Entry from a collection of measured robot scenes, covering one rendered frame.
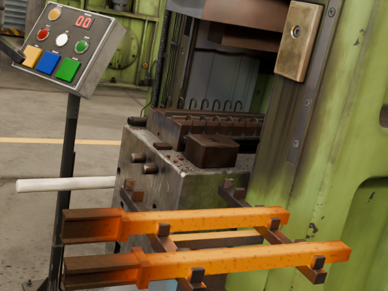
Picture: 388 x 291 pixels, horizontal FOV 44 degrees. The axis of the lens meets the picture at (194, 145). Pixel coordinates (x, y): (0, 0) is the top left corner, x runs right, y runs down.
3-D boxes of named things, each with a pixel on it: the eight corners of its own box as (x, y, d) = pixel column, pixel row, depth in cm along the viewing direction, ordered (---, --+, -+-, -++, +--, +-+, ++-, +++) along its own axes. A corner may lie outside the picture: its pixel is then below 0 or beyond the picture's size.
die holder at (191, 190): (152, 325, 129) (182, 173, 115) (104, 250, 159) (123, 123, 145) (303, 291, 158) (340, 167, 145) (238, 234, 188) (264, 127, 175)
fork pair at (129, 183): (132, 201, 83) (134, 191, 82) (122, 187, 87) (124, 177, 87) (243, 198, 93) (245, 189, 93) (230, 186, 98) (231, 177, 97)
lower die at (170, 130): (176, 151, 130) (182, 122, 127) (145, 127, 146) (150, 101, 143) (290, 150, 152) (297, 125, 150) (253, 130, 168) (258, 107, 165)
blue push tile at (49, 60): (49, 74, 161) (60, 55, 162) (35, 69, 165) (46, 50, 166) (52, 76, 163) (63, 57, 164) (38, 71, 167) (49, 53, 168)
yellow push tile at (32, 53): (30, 67, 166) (41, 48, 167) (17, 62, 170) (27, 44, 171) (33, 69, 168) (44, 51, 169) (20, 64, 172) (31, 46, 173)
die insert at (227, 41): (220, 45, 129) (225, 22, 128) (206, 40, 135) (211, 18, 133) (301, 56, 145) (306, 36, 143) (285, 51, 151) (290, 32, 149)
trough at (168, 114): (172, 121, 132) (173, 116, 131) (164, 115, 136) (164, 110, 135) (285, 125, 154) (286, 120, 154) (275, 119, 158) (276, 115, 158)
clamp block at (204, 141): (198, 168, 120) (203, 145, 118) (182, 156, 127) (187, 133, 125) (237, 167, 127) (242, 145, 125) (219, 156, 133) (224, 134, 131)
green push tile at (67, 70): (69, 82, 156) (80, 62, 157) (54, 76, 160) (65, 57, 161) (72, 84, 158) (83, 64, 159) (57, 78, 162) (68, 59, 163)
